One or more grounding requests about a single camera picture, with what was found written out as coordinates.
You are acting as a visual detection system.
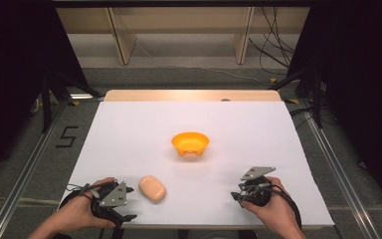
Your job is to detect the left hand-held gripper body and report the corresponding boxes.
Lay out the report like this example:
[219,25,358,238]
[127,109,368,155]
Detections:
[91,180,129,221]

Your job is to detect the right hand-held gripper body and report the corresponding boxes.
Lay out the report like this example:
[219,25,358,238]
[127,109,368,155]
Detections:
[238,165,277,207]

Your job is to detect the orange plastic bowl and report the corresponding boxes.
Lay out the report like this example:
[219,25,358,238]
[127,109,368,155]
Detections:
[170,131,211,158]

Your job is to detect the person's right hand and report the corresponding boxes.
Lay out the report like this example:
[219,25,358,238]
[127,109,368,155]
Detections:
[241,176,300,234]

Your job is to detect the person's left hand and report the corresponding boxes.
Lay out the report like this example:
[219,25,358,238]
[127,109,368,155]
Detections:
[50,176,117,234]

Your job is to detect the white table sheet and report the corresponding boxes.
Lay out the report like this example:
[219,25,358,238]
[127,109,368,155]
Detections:
[57,101,335,228]

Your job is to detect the light wooden table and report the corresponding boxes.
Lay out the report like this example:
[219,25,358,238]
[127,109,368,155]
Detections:
[102,89,312,231]

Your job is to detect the black metal stand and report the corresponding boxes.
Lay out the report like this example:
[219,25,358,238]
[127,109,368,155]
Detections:
[39,71,101,134]
[270,65,324,129]

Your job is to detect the black curtain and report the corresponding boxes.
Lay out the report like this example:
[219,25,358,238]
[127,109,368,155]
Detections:
[286,0,382,212]
[0,0,90,185]

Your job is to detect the beige wooden shelf unit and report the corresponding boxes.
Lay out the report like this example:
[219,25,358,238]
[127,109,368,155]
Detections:
[55,6,311,66]

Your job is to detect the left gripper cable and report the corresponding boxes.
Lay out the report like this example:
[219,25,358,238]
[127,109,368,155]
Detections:
[59,182,101,209]

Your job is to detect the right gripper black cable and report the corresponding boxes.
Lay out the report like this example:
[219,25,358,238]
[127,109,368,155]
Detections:
[269,184,303,231]

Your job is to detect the aluminium floor rail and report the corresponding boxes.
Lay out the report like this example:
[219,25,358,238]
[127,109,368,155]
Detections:
[299,99,382,239]
[0,98,68,239]

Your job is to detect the black floor cables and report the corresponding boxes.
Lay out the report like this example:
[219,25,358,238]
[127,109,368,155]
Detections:
[248,6,296,76]

